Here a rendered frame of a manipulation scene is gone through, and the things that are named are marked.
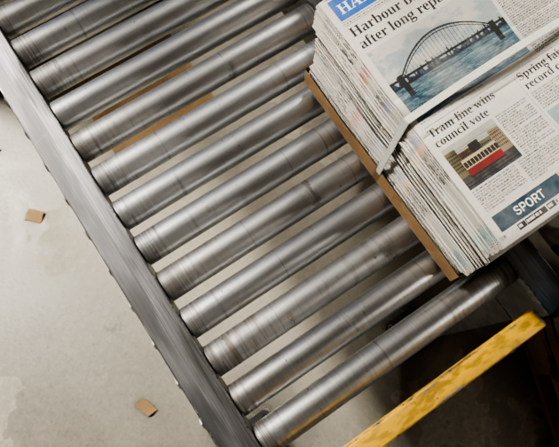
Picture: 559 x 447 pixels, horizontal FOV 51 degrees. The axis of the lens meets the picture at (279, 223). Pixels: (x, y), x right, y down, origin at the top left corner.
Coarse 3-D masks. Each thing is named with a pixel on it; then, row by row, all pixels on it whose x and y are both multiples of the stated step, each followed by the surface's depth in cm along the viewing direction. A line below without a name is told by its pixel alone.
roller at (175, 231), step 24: (288, 144) 92; (312, 144) 92; (336, 144) 93; (264, 168) 90; (288, 168) 91; (216, 192) 89; (240, 192) 89; (264, 192) 91; (168, 216) 89; (192, 216) 88; (216, 216) 89; (144, 240) 87; (168, 240) 87
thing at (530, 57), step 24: (528, 24) 72; (480, 48) 71; (504, 48) 71; (528, 48) 71; (552, 48) 71; (456, 72) 70; (504, 72) 70; (408, 96) 69; (432, 96) 69; (456, 96) 69; (480, 96) 69; (384, 120) 74; (432, 120) 68; (384, 144) 79; (408, 144) 72; (384, 168) 85
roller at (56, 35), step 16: (96, 0) 96; (112, 0) 97; (128, 0) 97; (144, 0) 99; (64, 16) 96; (80, 16) 96; (96, 16) 96; (112, 16) 97; (128, 16) 100; (32, 32) 95; (48, 32) 95; (64, 32) 95; (80, 32) 96; (96, 32) 98; (16, 48) 94; (32, 48) 94; (48, 48) 95; (64, 48) 97; (32, 64) 96
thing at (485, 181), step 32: (544, 64) 70; (512, 96) 69; (544, 96) 69; (448, 128) 68; (480, 128) 68; (512, 128) 68; (544, 128) 68; (416, 160) 72; (448, 160) 67; (480, 160) 67; (512, 160) 67; (544, 160) 67; (416, 192) 80; (448, 192) 70; (480, 192) 66; (512, 192) 66; (544, 192) 66; (448, 224) 75; (480, 224) 67; (512, 224) 66; (544, 224) 73; (448, 256) 82; (480, 256) 72
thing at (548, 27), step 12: (552, 24) 71; (528, 36) 70; (540, 36) 70; (516, 48) 69; (492, 60) 69; (480, 72) 69; (456, 84) 68; (444, 96) 68; (420, 108) 68; (408, 120) 68
